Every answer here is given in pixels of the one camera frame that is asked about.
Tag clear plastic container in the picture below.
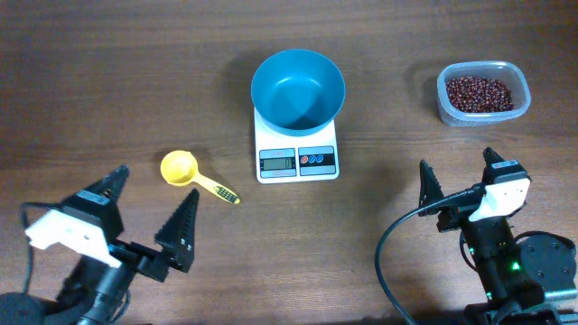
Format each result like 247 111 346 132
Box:
436 60 531 126

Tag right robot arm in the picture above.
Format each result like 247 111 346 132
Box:
419 148 577 324

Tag red beans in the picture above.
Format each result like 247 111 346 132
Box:
445 77 514 114

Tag yellow plastic measuring scoop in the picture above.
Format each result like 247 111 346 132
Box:
160 150 240 204

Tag white digital kitchen scale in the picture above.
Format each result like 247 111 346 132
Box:
254 109 340 184

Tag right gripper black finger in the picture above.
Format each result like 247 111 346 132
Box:
418 160 444 216
482 147 506 170

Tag black left camera cable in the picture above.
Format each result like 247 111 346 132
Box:
18 201 64 294

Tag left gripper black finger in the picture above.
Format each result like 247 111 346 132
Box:
154 189 200 273
85 165 130 201

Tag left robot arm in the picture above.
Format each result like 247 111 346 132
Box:
1 165 200 325

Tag teal plastic bowl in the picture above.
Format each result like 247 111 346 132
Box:
250 49 347 136

